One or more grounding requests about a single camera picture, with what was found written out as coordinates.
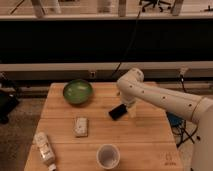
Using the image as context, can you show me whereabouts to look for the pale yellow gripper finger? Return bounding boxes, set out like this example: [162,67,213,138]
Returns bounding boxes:
[128,106,137,118]

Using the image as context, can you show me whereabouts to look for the black eraser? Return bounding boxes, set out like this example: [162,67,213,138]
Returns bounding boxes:
[109,104,127,120]

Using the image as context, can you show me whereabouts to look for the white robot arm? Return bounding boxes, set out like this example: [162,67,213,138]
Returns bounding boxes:
[116,68,213,171]

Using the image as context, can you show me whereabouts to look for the clear plastic cup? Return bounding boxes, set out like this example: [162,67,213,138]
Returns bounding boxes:
[96,144,120,170]

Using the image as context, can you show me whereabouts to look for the green bowl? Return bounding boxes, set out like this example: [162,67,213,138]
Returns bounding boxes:
[63,79,93,105]

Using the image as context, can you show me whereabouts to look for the white plastic bottle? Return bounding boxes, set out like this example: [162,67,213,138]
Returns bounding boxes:
[34,132,56,171]

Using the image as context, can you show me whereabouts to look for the black office chair base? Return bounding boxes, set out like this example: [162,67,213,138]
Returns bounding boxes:
[138,0,171,12]

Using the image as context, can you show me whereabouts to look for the dark object at left edge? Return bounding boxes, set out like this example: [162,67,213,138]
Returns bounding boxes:
[0,72,20,125]

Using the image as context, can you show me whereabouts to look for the white wall outlet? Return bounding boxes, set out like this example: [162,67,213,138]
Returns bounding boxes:
[90,71,96,79]

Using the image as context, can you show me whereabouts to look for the black hanging cable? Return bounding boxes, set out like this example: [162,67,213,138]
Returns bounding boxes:
[110,0,145,78]

